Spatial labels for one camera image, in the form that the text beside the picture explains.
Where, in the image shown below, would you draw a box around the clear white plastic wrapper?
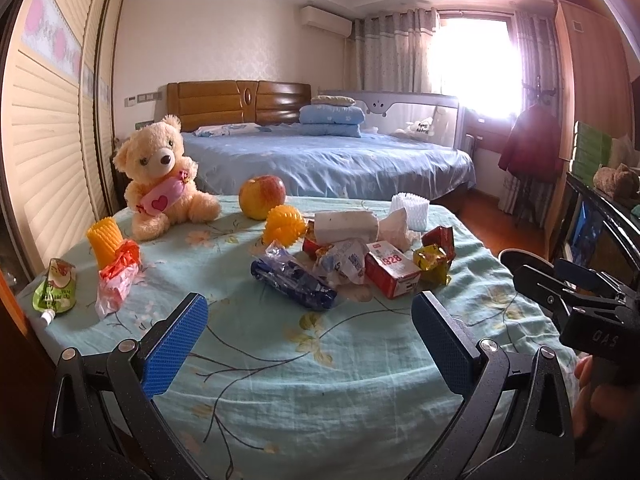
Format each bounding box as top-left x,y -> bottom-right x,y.
314,238 -> 369,288

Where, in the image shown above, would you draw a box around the orange foam fruit net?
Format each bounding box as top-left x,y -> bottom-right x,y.
262,205 -> 307,248

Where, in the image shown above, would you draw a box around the dark red hanging coat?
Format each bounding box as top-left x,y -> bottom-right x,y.
498,104 -> 562,183

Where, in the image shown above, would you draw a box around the blue bed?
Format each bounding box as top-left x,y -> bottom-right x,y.
183,126 -> 476,200

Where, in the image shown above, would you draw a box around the grey right curtain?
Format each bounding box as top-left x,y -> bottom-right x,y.
513,11 -> 561,118

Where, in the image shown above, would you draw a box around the blue plastic wrapper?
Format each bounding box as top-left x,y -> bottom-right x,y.
250,240 -> 337,312

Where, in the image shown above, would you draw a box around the person's right hand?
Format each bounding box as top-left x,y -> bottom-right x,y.
572,354 -> 639,438

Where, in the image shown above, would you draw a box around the green drink pouch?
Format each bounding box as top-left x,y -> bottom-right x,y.
32,258 -> 77,326

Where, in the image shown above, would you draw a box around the light green floral bedsheet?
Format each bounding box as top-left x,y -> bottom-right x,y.
16,194 -> 582,480

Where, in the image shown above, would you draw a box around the grey curtain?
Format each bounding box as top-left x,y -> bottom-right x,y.
350,9 -> 439,93
513,11 -> 561,118

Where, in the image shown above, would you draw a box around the red white carton box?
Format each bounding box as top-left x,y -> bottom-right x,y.
364,240 -> 421,299

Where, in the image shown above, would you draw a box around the black trash bin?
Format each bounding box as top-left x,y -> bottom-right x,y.
498,248 -> 554,276

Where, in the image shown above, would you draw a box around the green boxes stack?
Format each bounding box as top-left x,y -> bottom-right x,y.
570,122 -> 612,185

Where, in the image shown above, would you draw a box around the yellow snack bag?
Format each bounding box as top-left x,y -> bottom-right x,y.
412,244 -> 450,286

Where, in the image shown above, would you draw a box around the white foam fruit net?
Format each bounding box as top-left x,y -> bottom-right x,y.
390,193 -> 430,232

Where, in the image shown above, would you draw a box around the wooden headboard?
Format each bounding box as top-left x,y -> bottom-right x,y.
166,80 -> 311,131

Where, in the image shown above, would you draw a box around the white styrofoam block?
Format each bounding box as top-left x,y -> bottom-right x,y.
314,210 -> 378,245

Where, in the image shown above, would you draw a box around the cream teddy bear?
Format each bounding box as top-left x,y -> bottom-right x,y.
113,115 -> 221,242

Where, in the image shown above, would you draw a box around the white air conditioner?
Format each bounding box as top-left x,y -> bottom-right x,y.
300,6 -> 352,38

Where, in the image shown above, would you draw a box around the white paper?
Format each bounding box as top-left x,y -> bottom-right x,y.
378,208 -> 421,252

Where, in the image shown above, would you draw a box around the dark wooden nightstand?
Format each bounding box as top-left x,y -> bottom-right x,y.
110,154 -> 130,209

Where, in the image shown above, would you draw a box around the white sliding wardrobe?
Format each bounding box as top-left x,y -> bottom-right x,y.
1,0 -> 122,278

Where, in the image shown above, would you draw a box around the white blue pillow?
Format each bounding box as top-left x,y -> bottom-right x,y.
193,122 -> 272,138

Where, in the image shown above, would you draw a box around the grey bed guard rail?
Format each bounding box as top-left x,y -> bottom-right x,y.
322,90 -> 465,150

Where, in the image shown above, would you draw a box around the folded blue quilts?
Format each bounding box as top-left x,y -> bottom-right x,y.
296,96 -> 366,138

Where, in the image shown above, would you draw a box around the red yellow apple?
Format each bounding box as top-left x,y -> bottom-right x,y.
239,174 -> 286,221

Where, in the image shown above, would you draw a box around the pink red snack wrapper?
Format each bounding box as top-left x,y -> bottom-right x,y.
96,240 -> 142,318

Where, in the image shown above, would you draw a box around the orange red snack bag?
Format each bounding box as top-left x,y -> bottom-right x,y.
302,220 -> 326,261

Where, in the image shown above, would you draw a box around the black tv cabinet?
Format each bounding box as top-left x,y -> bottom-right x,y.
548,172 -> 639,290

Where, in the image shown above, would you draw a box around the brown plush toy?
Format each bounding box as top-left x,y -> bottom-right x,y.
593,164 -> 639,200

